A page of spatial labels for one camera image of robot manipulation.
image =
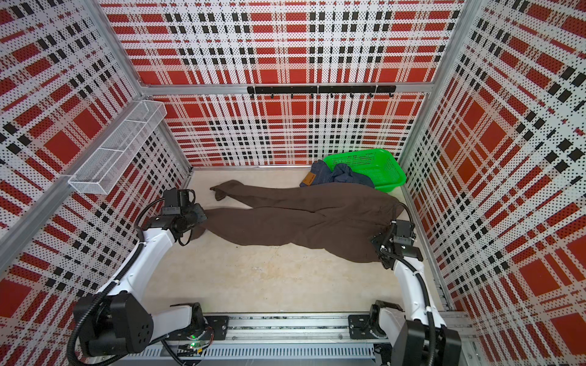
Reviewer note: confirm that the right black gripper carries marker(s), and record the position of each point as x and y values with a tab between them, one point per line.
376	240

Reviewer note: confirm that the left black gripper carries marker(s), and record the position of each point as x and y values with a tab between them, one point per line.
201	215

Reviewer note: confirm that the brown trousers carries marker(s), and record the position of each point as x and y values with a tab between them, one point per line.
340	218

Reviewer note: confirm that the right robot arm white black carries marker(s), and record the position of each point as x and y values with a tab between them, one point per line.
416	333

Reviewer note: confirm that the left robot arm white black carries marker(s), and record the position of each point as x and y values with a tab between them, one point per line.
113	323

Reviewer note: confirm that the green plastic basket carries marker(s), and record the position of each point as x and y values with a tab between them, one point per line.
378	164

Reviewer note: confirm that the blue denim jeans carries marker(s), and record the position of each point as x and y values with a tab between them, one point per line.
321	173

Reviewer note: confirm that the white wire mesh shelf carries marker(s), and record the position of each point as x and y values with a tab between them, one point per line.
101	171

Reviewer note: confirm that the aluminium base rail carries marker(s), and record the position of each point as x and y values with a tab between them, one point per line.
307	338

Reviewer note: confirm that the black hook rail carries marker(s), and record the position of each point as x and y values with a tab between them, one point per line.
321	89

